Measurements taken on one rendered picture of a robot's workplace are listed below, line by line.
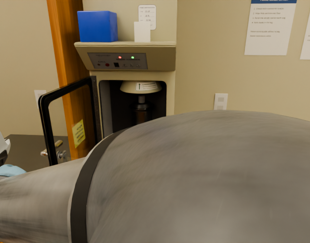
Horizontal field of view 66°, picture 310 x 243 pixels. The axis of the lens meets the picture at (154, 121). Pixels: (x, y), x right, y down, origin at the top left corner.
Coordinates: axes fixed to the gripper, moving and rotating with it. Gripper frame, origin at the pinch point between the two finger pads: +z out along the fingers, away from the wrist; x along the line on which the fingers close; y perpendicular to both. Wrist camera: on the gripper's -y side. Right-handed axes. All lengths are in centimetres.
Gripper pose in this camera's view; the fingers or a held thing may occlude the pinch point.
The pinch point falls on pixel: (4, 145)
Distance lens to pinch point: 62.5
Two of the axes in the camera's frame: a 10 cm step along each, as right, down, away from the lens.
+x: -10.0, -0.3, 0.7
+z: 0.8, -3.6, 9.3
